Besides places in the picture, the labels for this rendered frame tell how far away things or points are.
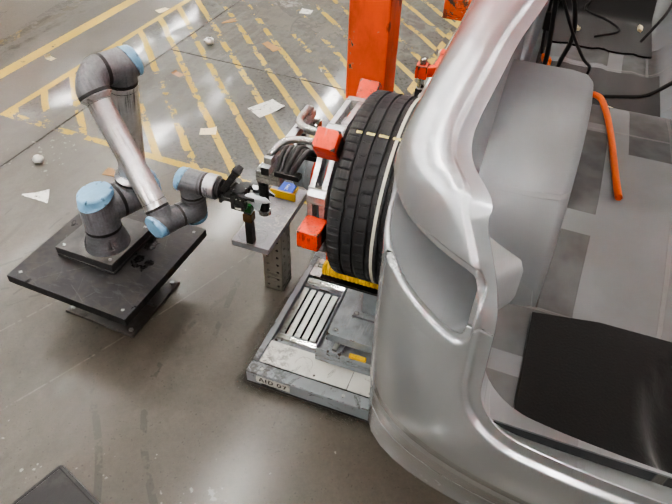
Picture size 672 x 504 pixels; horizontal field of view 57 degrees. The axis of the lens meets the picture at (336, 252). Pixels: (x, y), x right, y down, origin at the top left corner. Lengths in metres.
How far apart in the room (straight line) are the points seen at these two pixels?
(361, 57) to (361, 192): 0.75
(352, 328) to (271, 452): 0.57
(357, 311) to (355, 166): 0.86
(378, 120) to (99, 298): 1.38
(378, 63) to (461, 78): 1.37
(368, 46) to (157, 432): 1.69
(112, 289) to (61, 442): 0.62
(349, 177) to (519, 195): 0.52
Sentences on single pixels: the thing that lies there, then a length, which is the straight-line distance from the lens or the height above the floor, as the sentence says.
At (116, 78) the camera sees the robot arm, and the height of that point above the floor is 1.12.
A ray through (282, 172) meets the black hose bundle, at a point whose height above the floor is 0.98.
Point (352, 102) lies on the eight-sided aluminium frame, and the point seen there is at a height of 1.11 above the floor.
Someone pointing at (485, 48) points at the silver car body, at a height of 1.70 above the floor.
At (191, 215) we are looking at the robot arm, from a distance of 2.36.
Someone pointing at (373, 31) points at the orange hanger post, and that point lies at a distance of 2.44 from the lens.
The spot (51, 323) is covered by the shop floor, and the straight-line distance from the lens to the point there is 3.10.
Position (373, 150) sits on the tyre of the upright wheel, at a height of 1.12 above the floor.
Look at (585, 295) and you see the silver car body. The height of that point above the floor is 0.92.
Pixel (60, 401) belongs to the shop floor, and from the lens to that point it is 2.81.
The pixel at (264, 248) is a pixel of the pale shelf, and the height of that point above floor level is 0.45.
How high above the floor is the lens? 2.18
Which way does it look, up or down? 43 degrees down
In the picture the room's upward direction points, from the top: 2 degrees clockwise
